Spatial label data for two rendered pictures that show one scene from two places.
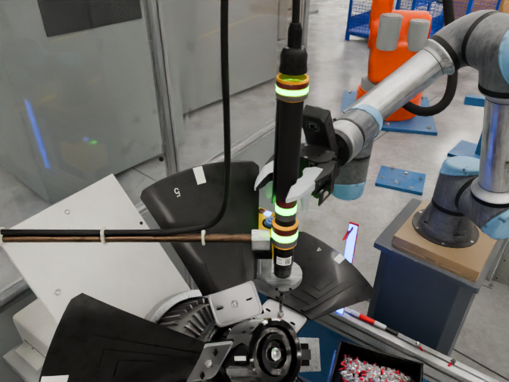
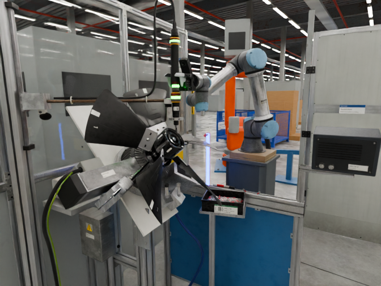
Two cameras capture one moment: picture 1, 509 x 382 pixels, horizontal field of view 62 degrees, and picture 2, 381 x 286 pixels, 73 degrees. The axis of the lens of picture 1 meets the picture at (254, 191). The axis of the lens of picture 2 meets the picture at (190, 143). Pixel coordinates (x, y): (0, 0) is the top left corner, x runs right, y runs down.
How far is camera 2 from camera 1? 80 cm
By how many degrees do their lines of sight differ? 24
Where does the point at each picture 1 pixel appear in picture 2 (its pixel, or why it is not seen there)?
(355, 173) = (203, 97)
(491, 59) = (244, 61)
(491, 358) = (303, 258)
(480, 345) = not seen: hidden behind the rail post
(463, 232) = (258, 147)
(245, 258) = (162, 114)
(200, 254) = (144, 114)
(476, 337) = not seen: hidden behind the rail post
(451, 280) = (255, 164)
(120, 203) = not seen: hidden behind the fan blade
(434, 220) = (245, 143)
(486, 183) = (257, 113)
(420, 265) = (241, 162)
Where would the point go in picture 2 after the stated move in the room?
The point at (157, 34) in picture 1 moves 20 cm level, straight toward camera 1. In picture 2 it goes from (126, 79) to (128, 76)
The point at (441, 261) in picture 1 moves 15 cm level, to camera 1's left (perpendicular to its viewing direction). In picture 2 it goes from (249, 156) to (226, 158)
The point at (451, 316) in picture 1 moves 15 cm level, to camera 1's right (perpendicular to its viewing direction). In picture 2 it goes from (260, 186) to (283, 185)
